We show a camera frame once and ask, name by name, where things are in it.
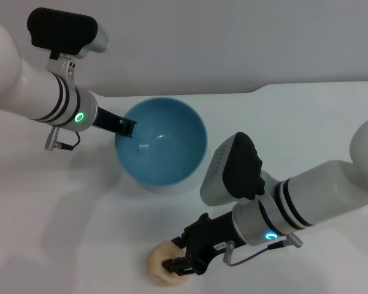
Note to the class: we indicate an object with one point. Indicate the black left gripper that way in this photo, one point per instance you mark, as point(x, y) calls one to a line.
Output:
point(105, 121)

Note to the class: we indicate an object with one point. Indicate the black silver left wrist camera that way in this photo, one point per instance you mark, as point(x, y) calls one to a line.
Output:
point(61, 32)

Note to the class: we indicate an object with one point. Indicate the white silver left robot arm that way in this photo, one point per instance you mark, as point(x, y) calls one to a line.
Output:
point(33, 88)

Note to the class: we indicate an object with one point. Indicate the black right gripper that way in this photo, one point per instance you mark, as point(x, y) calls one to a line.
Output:
point(211, 235)

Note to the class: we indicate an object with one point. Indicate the blue bowl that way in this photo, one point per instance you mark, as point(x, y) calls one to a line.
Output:
point(165, 153)

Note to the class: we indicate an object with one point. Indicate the beige egg yolk pastry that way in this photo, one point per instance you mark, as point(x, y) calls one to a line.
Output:
point(159, 251)

